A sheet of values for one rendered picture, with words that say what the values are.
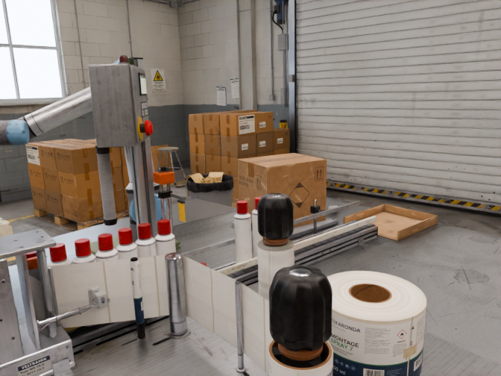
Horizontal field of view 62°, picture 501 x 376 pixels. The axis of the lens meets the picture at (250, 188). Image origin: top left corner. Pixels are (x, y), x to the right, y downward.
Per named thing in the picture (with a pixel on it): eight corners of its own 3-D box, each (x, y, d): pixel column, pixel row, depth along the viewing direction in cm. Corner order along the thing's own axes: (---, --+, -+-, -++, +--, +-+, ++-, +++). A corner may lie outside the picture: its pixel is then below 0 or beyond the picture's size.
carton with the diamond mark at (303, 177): (267, 233, 166) (266, 166, 159) (238, 218, 186) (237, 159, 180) (326, 220, 180) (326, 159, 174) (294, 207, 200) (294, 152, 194)
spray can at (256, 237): (260, 264, 129) (259, 201, 124) (250, 259, 133) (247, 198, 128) (272, 259, 132) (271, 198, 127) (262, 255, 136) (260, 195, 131)
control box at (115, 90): (96, 148, 98) (86, 64, 93) (113, 139, 114) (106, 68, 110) (139, 146, 98) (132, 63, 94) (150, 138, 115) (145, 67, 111)
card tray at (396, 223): (397, 241, 159) (398, 231, 158) (343, 225, 179) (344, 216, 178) (436, 224, 177) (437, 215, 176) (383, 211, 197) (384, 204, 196)
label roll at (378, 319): (444, 371, 78) (451, 301, 75) (364, 411, 69) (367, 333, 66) (369, 321, 95) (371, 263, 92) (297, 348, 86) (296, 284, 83)
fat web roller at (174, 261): (175, 342, 90) (168, 261, 86) (165, 333, 93) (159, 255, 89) (193, 333, 93) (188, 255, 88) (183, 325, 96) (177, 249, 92)
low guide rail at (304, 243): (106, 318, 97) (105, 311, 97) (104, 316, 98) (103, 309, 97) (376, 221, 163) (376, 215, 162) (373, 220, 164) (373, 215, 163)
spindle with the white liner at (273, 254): (275, 330, 93) (273, 202, 86) (250, 314, 100) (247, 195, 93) (303, 315, 99) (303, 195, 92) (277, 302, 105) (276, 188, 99)
